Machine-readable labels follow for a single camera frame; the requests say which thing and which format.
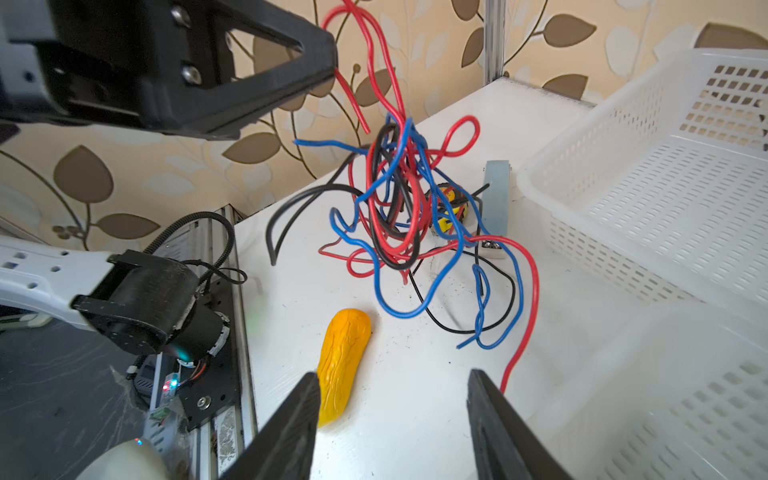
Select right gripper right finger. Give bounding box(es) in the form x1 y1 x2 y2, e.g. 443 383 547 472
467 369 571 479

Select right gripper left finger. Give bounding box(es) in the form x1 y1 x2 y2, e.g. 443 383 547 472
222 372 321 479

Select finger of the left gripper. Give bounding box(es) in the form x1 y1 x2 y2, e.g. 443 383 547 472
197 1 338 139

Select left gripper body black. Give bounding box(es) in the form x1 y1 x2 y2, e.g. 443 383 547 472
1 1 228 140

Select blue cable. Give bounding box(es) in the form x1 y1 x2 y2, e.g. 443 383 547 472
293 116 526 351

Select black cable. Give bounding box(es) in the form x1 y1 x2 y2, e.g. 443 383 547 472
265 122 517 336

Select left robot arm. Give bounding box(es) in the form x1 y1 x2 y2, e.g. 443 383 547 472
1 1 338 426

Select yellow plastic corn toy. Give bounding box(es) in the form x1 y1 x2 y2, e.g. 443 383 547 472
316 309 372 428

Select white plastic bottle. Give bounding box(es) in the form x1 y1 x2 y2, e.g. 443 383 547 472
76 438 170 480

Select white basket front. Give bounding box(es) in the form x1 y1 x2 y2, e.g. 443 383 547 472
507 301 767 479

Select white basket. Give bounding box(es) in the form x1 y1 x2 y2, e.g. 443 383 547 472
517 49 767 322
507 301 767 479

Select yellow black tape measure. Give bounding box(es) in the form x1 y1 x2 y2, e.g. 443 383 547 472
426 182 468 237

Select grey blue stapler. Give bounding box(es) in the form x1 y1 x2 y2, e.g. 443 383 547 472
479 160 511 237

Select white basket back left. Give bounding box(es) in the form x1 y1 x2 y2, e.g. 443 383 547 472
517 49 767 322

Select aluminium frame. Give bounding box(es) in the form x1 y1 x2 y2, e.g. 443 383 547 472
483 0 507 85

